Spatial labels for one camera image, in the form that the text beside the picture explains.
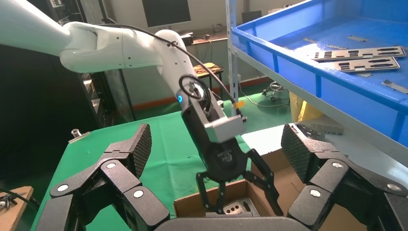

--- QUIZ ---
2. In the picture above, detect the blue plastic tray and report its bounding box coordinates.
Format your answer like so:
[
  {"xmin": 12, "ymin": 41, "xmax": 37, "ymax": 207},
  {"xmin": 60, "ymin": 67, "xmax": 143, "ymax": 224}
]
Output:
[{"xmin": 231, "ymin": 0, "xmax": 408, "ymax": 149}]

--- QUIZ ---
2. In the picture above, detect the green table cloth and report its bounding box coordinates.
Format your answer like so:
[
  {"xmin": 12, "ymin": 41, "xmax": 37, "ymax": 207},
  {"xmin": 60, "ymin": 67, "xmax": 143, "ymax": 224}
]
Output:
[{"xmin": 30, "ymin": 108, "xmax": 255, "ymax": 231}]

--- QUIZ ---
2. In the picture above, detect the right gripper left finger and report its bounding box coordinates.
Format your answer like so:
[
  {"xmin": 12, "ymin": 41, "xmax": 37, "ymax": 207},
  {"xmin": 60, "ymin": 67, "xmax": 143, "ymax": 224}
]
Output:
[{"xmin": 35, "ymin": 123, "xmax": 171, "ymax": 231}]

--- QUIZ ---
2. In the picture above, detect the silver binder clip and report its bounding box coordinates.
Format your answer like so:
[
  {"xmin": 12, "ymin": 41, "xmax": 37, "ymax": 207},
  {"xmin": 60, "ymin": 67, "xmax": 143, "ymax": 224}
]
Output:
[{"xmin": 68, "ymin": 128, "xmax": 91, "ymax": 144}]

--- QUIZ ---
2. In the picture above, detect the yellow sack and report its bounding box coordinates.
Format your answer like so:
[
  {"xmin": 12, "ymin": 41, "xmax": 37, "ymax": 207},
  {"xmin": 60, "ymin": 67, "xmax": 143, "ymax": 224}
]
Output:
[{"xmin": 289, "ymin": 91, "xmax": 324, "ymax": 124}]

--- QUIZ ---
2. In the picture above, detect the black equipment cabinet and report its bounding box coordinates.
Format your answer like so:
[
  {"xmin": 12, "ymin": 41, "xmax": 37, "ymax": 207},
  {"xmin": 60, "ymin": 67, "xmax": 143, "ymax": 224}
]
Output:
[{"xmin": 0, "ymin": 43, "xmax": 136, "ymax": 184}]

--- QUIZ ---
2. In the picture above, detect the white perforated rack post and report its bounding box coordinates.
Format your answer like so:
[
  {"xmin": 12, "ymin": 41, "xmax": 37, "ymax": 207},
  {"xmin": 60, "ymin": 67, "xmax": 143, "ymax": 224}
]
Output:
[{"xmin": 225, "ymin": 0, "xmax": 240, "ymax": 106}]

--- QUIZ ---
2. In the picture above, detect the silver IO shield plate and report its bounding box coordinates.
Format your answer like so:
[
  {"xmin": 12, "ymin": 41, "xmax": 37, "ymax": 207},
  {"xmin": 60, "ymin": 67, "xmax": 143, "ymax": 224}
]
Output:
[
  {"xmin": 325, "ymin": 56, "xmax": 401, "ymax": 73},
  {"xmin": 223, "ymin": 197, "xmax": 259, "ymax": 218},
  {"xmin": 311, "ymin": 46, "xmax": 407, "ymax": 61}
]

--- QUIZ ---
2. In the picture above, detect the white board sheet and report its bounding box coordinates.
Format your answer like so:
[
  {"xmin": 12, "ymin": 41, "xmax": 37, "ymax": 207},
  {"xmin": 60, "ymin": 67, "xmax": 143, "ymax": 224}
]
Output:
[{"xmin": 241, "ymin": 116, "xmax": 408, "ymax": 192}]

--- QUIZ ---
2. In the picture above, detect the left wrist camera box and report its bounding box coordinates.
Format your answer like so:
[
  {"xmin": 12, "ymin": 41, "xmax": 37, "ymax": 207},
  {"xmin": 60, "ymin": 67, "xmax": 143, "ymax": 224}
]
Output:
[{"xmin": 186, "ymin": 95, "xmax": 245, "ymax": 144}]

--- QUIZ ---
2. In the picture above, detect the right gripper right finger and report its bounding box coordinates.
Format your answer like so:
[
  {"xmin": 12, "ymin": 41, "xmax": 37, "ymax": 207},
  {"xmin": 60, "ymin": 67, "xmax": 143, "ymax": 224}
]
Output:
[{"xmin": 280, "ymin": 123, "xmax": 408, "ymax": 231}]

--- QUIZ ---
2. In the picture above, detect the chrome stool base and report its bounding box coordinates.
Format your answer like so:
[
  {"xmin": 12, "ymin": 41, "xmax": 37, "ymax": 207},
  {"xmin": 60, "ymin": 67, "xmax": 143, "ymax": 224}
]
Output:
[{"xmin": 262, "ymin": 81, "xmax": 290, "ymax": 103}]

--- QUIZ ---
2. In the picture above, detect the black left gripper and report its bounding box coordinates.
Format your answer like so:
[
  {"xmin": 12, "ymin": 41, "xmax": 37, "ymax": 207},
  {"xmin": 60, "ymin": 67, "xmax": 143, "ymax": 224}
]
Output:
[{"xmin": 182, "ymin": 102, "xmax": 284, "ymax": 218}]

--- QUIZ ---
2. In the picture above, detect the brown wooden desk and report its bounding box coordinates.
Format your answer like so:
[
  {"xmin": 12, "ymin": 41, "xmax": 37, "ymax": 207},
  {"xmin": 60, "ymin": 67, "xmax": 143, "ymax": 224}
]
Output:
[{"xmin": 178, "ymin": 30, "xmax": 229, "ymax": 46}]

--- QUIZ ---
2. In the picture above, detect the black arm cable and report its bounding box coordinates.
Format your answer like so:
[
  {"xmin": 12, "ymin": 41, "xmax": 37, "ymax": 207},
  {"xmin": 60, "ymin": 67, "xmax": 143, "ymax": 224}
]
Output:
[{"xmin": 99, "ymin": 23, "xmax": 246, "ymax": 123}]

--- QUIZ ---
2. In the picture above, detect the white floor cable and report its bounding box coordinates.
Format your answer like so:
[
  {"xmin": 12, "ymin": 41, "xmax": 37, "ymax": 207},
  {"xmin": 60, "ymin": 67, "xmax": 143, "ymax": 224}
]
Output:
[{"xmin": 238, "ymin": 83, "xmax": 291, "ymax": 108}]

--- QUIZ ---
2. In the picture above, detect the brown cardboard box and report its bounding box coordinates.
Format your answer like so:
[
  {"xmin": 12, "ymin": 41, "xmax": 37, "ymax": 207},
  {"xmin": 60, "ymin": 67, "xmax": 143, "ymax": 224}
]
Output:
[{"xmin": 173, "ymin": 148, "xmax": 367, "ymax": 231}]

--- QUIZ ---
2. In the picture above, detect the small table with orange cables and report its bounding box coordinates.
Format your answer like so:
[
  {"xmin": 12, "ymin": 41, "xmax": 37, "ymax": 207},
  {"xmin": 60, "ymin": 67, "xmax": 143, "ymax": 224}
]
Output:
[{"xmin": 192, "ymin": 63, "xmax": 224, "ymax": 96}]

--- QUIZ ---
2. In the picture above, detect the wooden board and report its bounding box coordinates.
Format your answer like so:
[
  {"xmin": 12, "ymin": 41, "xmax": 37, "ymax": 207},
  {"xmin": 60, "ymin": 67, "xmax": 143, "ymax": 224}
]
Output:
[{"xmin": 0, "ymin": 186, "xmax": 34, "ymax": 231}]

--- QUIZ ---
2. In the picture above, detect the large black monitor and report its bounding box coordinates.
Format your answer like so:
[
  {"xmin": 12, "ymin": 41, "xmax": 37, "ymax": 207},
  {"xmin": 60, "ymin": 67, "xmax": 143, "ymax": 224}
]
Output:
[{"xmin": 141, "ymin": 0, "xmax": 192, "ymax": 28}]

